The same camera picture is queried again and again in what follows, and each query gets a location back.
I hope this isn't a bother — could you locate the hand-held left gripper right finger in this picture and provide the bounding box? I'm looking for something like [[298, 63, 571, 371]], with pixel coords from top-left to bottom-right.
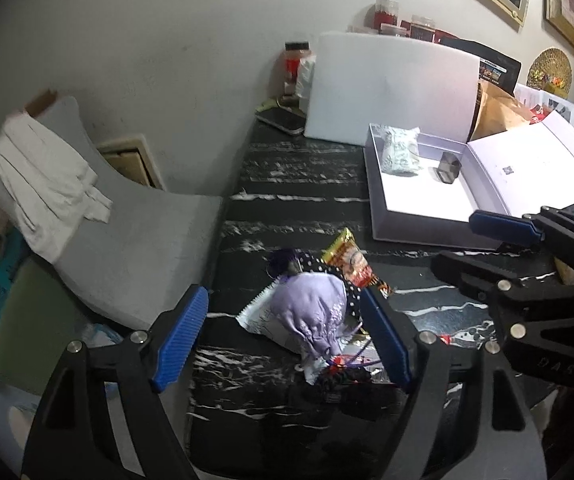
[[359, 287, 542, 480]]

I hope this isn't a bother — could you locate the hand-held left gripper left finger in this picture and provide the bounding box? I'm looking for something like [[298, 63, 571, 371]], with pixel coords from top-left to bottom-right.
[[20, 284, 210, 480]]

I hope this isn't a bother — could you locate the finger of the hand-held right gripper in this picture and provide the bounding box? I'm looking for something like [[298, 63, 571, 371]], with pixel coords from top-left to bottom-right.
[[469, 205, 574, 281], [431, 251, 574, 311]]

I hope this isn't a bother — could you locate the lavender cloth pouch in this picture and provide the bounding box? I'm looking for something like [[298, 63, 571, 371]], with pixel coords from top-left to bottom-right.
[[271, 272, 349, 362]]

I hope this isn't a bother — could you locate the white plastic packet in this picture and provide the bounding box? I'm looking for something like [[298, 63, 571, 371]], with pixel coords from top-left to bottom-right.
[[236, 287, 330, 387]]

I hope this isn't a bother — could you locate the white shallow box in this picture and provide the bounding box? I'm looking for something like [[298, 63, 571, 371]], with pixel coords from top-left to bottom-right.
[[363, 122, 514, 254]]

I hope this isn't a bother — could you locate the red gold snack packet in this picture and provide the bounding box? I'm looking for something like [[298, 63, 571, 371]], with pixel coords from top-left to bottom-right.
[[321, 227, 394, 297]]

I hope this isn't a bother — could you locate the black polka dot cloth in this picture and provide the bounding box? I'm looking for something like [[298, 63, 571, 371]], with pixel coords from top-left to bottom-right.
[[266, 247, 364, 318]]

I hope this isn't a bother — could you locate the white box lid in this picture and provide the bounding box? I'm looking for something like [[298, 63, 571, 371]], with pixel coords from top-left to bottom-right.
[[466, 109, 574, 217]]

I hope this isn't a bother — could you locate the small grey metal block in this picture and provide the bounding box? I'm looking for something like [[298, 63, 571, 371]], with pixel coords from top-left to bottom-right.
[[434, 152, 462, 186]]

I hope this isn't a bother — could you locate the grey chair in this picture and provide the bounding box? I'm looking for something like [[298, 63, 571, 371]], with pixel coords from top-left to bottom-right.
[[0, 95, 224, 332]]

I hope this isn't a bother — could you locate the brown paper bag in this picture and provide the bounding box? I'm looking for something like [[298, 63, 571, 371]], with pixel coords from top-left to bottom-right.
[[468, 81, 534, 142]]

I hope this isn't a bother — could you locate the white floral packet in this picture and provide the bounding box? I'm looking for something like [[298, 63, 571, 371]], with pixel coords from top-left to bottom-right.
[[379, 126, 421, 176]]

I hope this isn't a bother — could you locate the green cushion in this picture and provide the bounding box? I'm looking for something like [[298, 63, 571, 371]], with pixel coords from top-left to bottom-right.
[[0, 254, 95, 397]]

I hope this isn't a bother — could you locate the round woven basket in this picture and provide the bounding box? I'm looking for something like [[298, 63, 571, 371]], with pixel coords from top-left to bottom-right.
[[526, 47, 574, 96]]

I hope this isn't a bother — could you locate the white foam board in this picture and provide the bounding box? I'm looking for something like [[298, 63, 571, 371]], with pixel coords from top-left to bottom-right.
[[304, 31, 482, 144]]

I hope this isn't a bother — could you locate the white cloth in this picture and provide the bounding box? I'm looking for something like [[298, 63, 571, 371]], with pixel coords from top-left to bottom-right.
[[0, 109, 114, 264]]

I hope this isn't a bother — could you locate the dark lidded jar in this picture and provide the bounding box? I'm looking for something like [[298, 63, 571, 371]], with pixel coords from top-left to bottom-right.
[[409, 14, 438, 41]]

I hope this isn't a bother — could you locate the smartphone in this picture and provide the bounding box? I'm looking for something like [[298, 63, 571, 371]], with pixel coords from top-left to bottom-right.
[[255, 106, 306, 137]]

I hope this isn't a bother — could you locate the red lidded jar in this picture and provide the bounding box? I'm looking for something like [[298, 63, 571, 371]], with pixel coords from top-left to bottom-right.
[[374, 0, 399, 36]]

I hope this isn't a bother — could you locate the jar with red contents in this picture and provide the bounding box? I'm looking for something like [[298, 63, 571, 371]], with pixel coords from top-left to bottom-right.
[[283, 41, 316, 99]]

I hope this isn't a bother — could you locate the cream wall vent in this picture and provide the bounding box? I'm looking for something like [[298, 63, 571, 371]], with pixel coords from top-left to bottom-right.
[[96, 133, 166, 192]]

